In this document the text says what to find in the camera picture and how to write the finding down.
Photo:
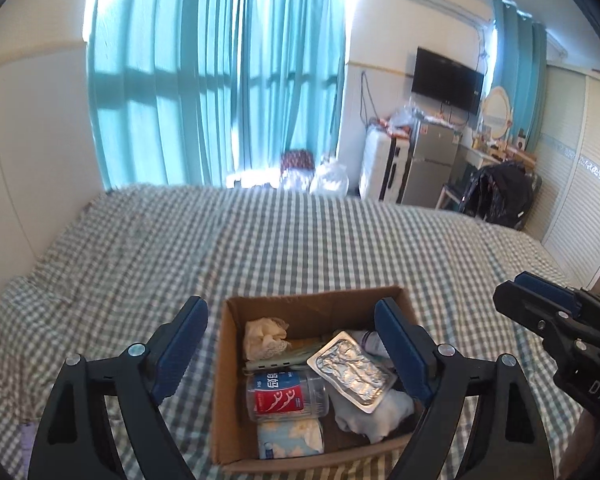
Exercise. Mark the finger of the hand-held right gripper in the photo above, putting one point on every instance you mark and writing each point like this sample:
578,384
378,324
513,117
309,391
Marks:
545,285
522,305

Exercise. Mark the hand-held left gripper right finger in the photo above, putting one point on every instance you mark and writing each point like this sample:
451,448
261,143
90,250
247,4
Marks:
405,350

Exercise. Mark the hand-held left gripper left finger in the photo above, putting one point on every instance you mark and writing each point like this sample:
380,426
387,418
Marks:
180,345

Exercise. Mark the teal blister pack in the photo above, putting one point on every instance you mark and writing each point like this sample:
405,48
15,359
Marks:
352,370

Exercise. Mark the white sock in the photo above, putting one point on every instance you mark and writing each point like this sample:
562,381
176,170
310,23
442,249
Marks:
375,415

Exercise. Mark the white lace cloth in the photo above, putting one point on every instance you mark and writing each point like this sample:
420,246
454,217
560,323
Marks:
265,337

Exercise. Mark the cardboard box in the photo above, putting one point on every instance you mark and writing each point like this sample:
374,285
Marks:
275,310

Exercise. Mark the clear jar with red label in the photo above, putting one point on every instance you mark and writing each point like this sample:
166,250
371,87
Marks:
280,400

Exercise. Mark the blue tissue pack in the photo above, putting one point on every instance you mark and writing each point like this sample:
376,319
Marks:
290,437

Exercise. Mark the white slatted wardrobe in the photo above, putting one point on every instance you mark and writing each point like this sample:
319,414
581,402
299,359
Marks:
575,185

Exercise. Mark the checked bed blanket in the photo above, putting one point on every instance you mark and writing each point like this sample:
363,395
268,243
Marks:
230,240

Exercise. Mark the wooden stool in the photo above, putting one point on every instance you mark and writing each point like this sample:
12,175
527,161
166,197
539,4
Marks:
445,195

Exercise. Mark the white dressing table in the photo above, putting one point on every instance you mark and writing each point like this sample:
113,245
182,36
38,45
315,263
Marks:
475,156

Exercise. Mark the silver fridge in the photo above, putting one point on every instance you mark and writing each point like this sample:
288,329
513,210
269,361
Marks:
430,165

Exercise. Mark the purple cloth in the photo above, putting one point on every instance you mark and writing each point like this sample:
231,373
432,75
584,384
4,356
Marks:
31,440

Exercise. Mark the oval white mirror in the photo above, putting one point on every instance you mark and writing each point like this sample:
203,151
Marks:
496,112

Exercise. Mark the white suitcase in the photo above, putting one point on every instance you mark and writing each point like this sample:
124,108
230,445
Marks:
380,165

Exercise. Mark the white plastic bag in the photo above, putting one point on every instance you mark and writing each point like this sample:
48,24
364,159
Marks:
330,177

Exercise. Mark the narrow teal curtain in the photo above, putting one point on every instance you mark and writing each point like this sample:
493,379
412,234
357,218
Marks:
522,75

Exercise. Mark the floral bag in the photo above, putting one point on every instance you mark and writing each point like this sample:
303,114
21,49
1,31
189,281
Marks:
296,162

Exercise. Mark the clear plastic bag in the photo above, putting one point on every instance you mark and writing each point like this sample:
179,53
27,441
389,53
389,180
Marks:
404,119

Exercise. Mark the wide teal curtain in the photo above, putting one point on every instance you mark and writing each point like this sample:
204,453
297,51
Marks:
165,70

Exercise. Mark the black wall television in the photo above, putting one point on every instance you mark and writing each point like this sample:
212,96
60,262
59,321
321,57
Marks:
445,80

